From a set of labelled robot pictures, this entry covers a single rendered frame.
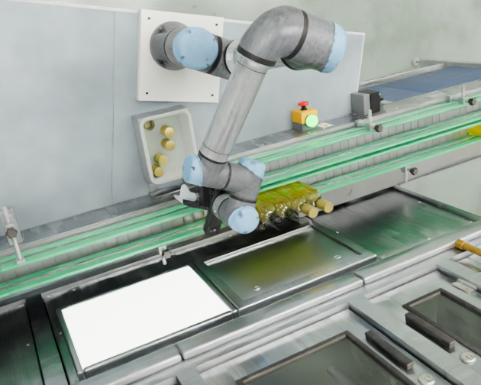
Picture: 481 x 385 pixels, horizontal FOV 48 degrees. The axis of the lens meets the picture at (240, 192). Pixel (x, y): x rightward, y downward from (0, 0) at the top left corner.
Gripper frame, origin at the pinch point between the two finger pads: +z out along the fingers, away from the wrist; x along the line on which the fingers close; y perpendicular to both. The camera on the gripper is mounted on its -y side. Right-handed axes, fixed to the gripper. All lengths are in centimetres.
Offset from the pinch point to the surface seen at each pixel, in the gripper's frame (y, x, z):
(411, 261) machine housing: -16, -49, -45
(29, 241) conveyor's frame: -9, 51, 8
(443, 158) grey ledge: -3, -114, 6
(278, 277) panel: -19.5, -13.0, -29.3
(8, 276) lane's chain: -19, 58, 7
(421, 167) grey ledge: -5, -102, 6
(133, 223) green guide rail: -7.2, 20.4, 2.9
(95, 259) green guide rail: -16.4, 33.1, 2.4
